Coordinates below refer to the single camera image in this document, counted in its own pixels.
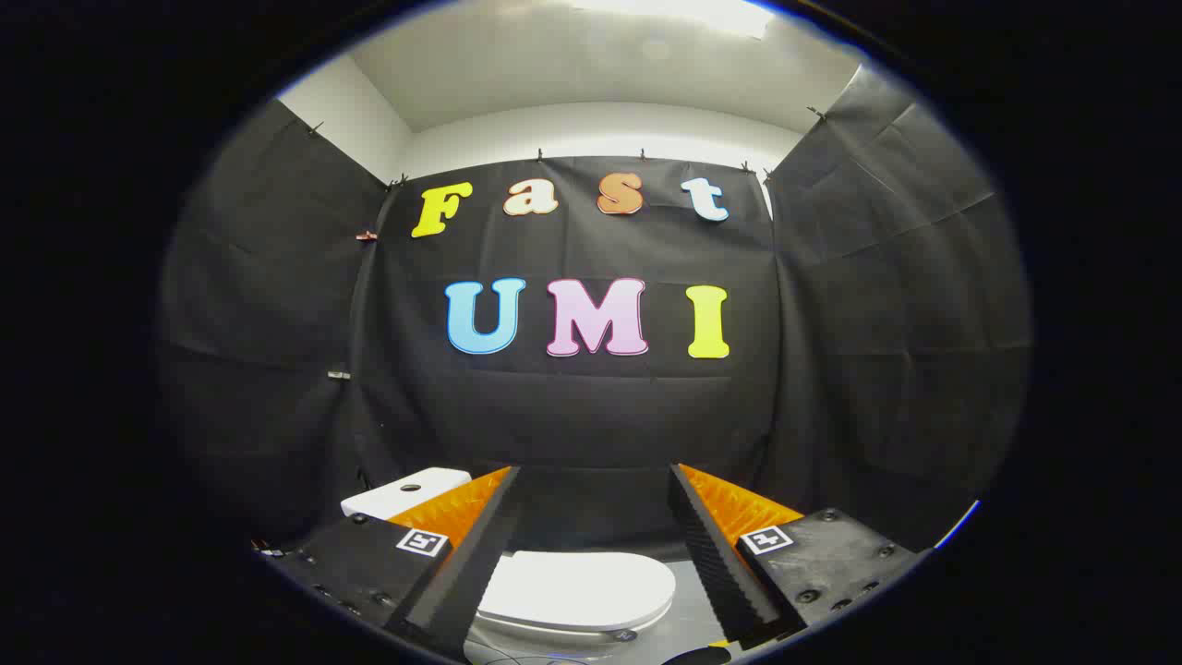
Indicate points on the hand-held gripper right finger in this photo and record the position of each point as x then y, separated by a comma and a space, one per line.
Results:
706, 554

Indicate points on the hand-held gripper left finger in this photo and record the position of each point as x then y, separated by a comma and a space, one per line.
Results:
480, 554

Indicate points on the white toilet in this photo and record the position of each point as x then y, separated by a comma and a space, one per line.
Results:
406, 494

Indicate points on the black backdrop cloth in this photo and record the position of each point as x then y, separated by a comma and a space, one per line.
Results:
572, 406

